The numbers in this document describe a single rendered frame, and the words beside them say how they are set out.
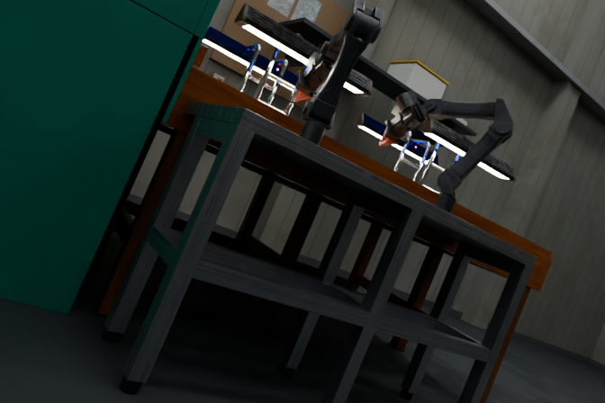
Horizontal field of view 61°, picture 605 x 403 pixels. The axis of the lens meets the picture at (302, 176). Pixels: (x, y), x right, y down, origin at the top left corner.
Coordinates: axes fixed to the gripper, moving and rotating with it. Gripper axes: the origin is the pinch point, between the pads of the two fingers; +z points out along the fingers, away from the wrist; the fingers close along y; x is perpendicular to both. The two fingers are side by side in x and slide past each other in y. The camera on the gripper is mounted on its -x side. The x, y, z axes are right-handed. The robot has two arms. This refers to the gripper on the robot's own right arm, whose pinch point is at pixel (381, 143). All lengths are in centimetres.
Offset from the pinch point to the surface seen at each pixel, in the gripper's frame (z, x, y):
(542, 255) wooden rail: -3, 19, -94
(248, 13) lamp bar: -2, -27, 64
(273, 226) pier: 212, -99, -86
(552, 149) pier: 97, -268, -398
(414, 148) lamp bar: 41, -62, -72
